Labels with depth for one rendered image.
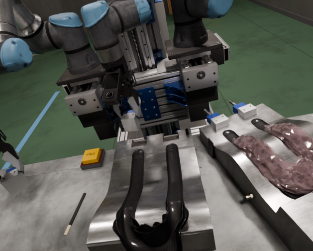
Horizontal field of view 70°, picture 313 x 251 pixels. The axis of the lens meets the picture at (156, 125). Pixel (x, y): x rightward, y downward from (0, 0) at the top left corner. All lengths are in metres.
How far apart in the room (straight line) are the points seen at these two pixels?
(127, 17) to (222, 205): 0.58
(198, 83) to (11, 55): 0.63
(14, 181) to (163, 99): 0.68
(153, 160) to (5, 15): 0.54
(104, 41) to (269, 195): 0.57
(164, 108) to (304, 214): 0.76
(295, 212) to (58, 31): 0.98
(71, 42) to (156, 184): 0.69
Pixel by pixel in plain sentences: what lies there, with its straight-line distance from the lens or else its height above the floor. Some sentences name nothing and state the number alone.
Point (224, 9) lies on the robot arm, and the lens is 0.89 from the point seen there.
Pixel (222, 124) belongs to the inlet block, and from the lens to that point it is 0.79.
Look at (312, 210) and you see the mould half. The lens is 0.55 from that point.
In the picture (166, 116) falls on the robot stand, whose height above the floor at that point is 0.72.
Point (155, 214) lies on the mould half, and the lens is 0.51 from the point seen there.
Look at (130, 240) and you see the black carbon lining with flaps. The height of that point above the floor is 0.89.
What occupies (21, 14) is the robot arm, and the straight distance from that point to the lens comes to 1.04.
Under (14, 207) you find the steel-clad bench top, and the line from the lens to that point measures 0.95.
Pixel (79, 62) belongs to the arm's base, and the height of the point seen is 1.08.
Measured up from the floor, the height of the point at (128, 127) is 0.92.
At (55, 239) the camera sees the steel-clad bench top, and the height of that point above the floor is 0.80.
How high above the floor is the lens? 1.36
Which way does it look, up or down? 36 degrees down
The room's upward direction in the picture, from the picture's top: 16 degrees counter-clockwise
